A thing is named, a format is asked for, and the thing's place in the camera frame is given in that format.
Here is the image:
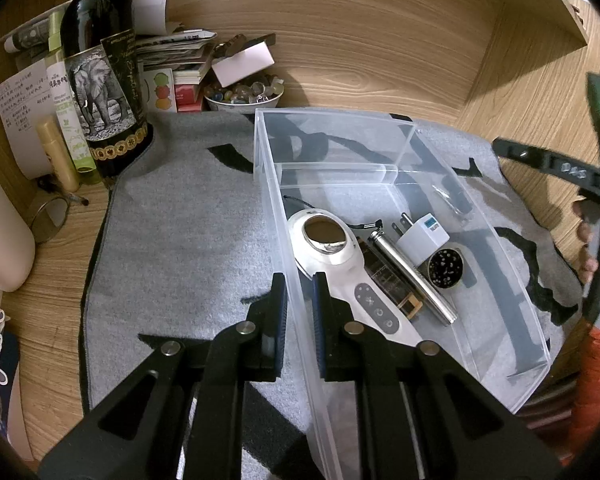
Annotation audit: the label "stack of books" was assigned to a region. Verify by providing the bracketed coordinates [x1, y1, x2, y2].
[135, 25, 218, 86]

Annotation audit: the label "white handwritten note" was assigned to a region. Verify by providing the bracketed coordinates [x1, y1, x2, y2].
[0, 57, 56, 181]

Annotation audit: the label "white charger plug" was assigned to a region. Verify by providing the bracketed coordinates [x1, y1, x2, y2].
[391, 212, 453, 266]

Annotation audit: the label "white handheld massager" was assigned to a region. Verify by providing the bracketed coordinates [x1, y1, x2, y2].
[286, 208, 423, 348]

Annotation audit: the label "dark wine bottle elephant label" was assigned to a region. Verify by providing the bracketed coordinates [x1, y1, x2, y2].
[60, 0, 155, 178]

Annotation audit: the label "clear plastic box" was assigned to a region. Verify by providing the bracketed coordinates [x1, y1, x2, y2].
[254, 107, 552, 480]

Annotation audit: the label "silver metal cylinder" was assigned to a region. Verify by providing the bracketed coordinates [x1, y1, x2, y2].
[367, 220, 458, 326]

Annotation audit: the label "white card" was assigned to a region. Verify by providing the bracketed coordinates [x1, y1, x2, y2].
[211, 42, 276, 88]

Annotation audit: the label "person's right hand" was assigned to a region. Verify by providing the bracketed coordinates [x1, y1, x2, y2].
[571, 199, 600, 286]

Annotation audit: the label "round black tin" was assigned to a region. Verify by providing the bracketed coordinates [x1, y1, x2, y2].
[426, 245, 465, 290]

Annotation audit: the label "fruit print box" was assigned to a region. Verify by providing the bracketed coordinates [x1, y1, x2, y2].
[145, 67, 176, 111]

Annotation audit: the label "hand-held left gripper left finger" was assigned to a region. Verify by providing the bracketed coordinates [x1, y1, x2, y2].
[39, 272, 288, 480]

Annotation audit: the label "yellow tube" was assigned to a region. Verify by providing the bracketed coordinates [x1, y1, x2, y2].
[36, 119, 81, 193]

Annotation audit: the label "wire frame glasses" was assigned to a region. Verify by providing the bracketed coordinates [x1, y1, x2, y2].
[30, 175, 91, 246]

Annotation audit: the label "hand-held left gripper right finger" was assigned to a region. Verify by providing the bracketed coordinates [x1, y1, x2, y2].
[312, 271, 563, 480]

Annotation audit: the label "dark perfume bottle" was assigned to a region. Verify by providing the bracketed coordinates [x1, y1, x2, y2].
[357, 237, 425, 320]

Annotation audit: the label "rolled newspaper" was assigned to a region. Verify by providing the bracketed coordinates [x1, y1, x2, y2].
[2, 12, 56, 53]

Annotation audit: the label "green spray bottle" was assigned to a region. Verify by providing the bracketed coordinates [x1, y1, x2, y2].
[45, 10, 103, 185]

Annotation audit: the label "white bowl of stones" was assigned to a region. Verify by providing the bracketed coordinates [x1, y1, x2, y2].
[203, 74, 286, 111]

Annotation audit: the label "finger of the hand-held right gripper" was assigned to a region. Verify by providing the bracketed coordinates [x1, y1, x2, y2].
[492, 137, 600, 196]

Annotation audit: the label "folded white paper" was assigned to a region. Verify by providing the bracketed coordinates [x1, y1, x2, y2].
[132, 0, 181, 36]

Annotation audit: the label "grey mat with black letters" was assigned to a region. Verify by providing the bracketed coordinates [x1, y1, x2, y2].
[80, 110, 583, 480]

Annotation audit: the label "red box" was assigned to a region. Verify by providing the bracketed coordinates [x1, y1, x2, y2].
[175, 82, 206, 112]

